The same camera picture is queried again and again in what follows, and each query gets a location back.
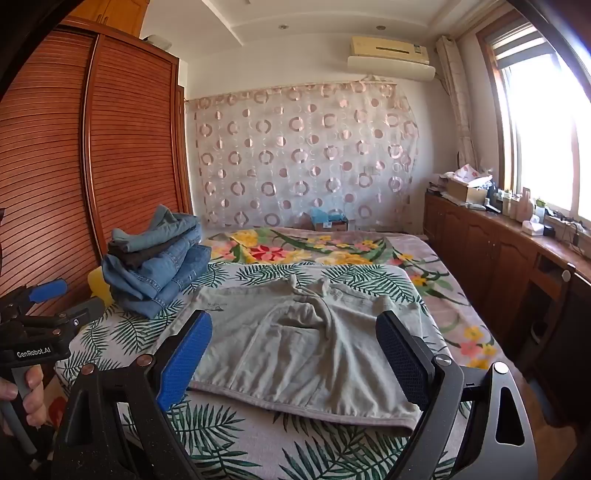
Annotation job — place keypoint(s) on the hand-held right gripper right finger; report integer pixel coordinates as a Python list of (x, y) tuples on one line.
[(401, 360)]

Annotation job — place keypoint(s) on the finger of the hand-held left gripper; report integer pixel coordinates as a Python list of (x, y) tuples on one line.
[(87, 311), (46, 290)]

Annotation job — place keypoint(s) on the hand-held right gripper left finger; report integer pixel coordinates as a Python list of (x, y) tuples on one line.
[(184, 360)]

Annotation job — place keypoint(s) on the grey pants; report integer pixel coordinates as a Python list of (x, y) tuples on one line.
[(286, 350)]

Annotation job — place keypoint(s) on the person's left hand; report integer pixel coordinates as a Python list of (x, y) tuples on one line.
[(34, 392)]

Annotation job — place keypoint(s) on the yellow cloth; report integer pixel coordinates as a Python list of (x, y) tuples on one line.
[(98, 284)]

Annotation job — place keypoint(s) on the floral blanket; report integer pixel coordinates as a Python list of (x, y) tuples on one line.
[(438, 295)]

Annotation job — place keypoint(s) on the leaf print bed sheet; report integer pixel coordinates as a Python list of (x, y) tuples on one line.
[(231, 434)]

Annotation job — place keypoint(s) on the light blue folded jeans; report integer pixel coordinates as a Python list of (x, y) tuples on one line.
[(161, 226)]

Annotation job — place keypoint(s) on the wooden cabinet counter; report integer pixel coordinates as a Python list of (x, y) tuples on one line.
[(480, 249)]

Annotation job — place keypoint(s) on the dark chair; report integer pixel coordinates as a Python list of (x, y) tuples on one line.
[(563, 332)]

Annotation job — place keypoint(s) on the wooden slatted wardrobe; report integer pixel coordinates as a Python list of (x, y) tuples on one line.
[(129, 138)]

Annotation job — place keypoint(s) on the beige cardboard box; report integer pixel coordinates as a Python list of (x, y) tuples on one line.
[(466, 191)]

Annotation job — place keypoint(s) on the white tissue box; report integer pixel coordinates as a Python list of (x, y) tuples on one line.
[(532, 227)]

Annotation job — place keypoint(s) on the group of white bottles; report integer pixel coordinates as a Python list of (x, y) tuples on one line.
[(519, 205)]

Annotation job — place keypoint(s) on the floral paper bag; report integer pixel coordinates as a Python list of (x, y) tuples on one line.
[(471, 173)]

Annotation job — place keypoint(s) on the black power strip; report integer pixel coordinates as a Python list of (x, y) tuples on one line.
[(561, 224)]

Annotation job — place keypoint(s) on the circle patterned curtain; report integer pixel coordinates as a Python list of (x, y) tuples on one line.
[(300, 152)]

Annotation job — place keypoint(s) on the wooden framed window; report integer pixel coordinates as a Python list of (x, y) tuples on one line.
[(545, 138)]

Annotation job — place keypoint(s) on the beige window curtain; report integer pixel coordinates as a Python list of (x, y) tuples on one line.
[(457, 101)]

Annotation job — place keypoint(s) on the white air deflector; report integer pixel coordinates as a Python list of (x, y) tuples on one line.
[(392, 69)]

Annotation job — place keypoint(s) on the beige air conditioner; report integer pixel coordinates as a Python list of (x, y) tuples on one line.
[(388, 46)]

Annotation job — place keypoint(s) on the wall socket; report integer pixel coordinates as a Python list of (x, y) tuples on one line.
[(371, 170)]

